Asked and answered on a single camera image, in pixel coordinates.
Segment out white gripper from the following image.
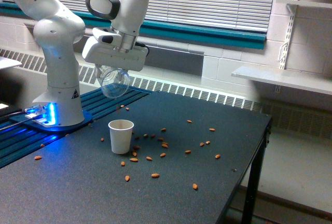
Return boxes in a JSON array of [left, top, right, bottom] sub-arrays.
[[81, 27, 149, 72]]

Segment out clear plastic cup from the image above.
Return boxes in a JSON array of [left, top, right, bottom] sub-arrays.
[[94, 65, 130, 99]]

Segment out brown almonds pile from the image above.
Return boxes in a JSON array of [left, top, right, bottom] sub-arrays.
[[29, 106, 227, 198]]

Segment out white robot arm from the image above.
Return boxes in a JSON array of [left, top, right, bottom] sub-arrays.
[[14, 0, 149, 128]]

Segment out white paper cup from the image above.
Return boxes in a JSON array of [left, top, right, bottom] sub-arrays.
[[108, 119, 134, 155]]

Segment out teal window sill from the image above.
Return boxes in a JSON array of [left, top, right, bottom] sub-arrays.
[[0, 2, 267, 50]]

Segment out white object at left edge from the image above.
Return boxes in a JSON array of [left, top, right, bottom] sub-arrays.
[[0, 57, 22, 69]]

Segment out baseboard heater grille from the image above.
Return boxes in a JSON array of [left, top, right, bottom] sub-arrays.
[[1, 48, 331, 140]]

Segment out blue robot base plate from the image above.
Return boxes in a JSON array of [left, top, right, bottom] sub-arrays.
[[9, 110, 92, 133]]

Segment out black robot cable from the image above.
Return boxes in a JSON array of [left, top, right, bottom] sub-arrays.
[[0, 107, 29, 131]]

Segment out black table frame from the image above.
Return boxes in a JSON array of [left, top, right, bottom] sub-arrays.
[[216, 114, 272, 223]]

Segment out white shelf rail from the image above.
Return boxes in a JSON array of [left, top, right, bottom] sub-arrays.
[[278, 0, 299, 69]]

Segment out white upper wall shelf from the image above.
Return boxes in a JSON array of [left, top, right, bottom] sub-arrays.
[[276, 0, 331, 9]]

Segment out white wall shelf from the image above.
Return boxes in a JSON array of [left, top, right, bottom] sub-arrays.
[[276, 0, 331, 9], [231, 65, 331, 95]]

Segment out white lower wall shelf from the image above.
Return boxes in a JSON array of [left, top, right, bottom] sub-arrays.
[[231, 65, 331, 95]]

